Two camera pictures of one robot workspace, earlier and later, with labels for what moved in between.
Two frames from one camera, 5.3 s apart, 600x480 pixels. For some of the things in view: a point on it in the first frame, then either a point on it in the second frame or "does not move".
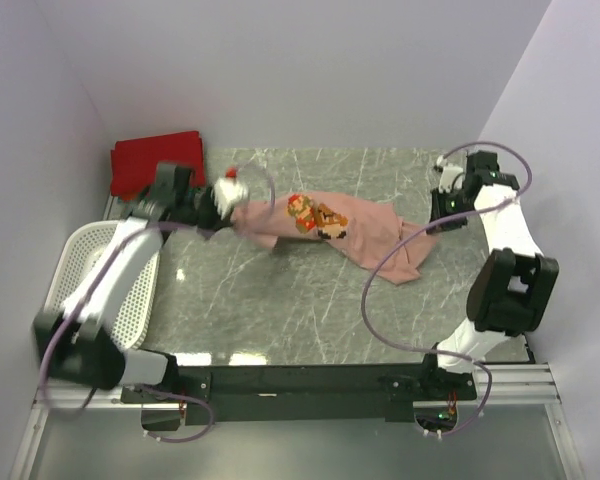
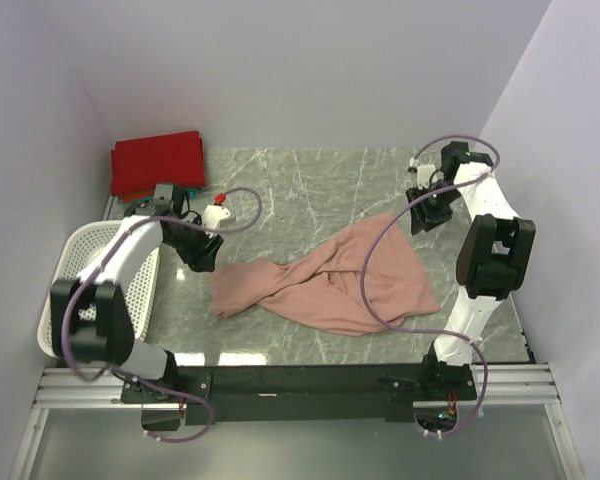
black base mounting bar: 302,393 does not move
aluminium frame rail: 500,387 does not move
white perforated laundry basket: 78,254 does not move
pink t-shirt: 368,230 → 322,284
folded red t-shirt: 134,162 does not move
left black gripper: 217,223 → 202,259
